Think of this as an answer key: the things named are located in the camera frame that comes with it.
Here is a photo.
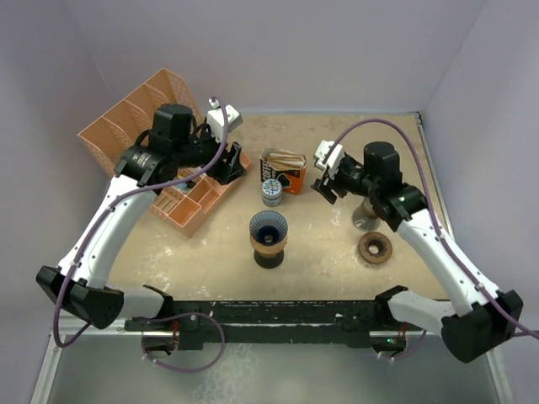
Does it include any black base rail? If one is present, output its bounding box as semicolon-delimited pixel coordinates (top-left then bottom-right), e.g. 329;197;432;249
125;300;417;353

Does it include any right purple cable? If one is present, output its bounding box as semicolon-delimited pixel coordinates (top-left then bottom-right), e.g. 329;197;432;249
322;119;539;363

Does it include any purple cable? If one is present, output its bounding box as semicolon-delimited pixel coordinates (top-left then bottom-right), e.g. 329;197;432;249
322;119;539;363
51;96;231;372

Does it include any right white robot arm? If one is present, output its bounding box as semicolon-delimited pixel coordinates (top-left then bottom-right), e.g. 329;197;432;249
312;141;523;363

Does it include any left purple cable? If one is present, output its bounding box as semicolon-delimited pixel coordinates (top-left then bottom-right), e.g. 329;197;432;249
51;96;231;372

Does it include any dark wooden dripper ring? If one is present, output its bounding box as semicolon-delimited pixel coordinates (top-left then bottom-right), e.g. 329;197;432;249
357;231;394;265

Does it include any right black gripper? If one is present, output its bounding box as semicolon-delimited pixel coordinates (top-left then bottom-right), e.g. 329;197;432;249
312;155;378;204

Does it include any pink plastic desk organizer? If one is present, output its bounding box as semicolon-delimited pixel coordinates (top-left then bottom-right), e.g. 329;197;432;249
78;68;242;237

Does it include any small blue white jar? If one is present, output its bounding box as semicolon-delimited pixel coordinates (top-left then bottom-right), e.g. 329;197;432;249
261;178;283;207

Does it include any orange coffee filter box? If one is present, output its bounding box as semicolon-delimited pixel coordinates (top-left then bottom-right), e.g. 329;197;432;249
259;147;307;195

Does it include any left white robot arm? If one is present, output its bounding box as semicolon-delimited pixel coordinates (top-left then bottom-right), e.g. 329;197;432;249
36;98;246;330

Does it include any light wooden dripper ring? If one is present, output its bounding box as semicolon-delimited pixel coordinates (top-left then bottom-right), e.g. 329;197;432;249
249;233;290;256

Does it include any blue glass dripper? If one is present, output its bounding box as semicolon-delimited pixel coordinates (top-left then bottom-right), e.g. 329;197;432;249
249;210;288;246

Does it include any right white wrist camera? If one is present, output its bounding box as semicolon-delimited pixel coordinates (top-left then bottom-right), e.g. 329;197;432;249
313;140;345;179

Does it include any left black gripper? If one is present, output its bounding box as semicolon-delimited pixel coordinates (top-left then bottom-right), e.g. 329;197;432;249
173;121;246;183

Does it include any clear glass carafe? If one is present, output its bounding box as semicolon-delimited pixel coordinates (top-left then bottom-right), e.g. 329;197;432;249
352;198;381;232

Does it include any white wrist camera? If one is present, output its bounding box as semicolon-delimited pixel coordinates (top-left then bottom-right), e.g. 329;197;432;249
313;140;345;179
206;104;243;138

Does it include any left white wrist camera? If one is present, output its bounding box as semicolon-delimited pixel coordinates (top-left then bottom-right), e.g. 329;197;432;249
206;104;243;138

